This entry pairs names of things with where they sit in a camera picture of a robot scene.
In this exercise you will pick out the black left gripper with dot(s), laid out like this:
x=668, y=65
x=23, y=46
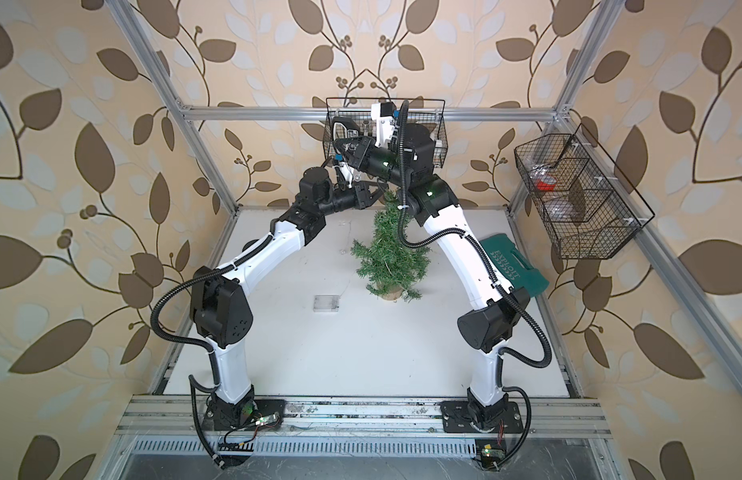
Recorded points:
x=362, y=200

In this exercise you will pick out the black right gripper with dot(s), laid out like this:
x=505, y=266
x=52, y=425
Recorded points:
x=365, y=159

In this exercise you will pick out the small green christmas tree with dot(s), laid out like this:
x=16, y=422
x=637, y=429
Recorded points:
x=391, y=270

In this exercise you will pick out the clear wire string lights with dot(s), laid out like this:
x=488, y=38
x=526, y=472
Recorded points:
x=338, y=269

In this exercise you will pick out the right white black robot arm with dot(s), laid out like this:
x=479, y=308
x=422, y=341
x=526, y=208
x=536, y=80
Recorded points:
x=498, y=324

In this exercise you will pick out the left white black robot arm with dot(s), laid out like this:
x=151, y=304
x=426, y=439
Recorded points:
x=219, y=305

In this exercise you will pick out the clear battery box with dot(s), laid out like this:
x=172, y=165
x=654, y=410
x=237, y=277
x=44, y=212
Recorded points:
x=326, y=303

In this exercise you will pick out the green plastic tool case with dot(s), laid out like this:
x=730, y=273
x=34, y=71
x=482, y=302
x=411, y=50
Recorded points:
x=509, y=261

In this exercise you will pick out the red item in basket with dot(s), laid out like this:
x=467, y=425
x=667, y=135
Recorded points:
x=543, y=180

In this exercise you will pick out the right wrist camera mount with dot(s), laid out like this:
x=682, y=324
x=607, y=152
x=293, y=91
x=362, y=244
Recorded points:
x=390, y=130

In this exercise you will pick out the back black wire basket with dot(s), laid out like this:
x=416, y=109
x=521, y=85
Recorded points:
x=425, y=122

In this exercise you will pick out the aluminium frame post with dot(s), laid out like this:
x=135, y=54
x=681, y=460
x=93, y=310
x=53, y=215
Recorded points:
x=126, y=19

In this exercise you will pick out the side black wire basket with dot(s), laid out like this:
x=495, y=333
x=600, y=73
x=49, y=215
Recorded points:
x=595, y=209

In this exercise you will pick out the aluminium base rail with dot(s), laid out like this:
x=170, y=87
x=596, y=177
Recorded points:
x=552, y=418

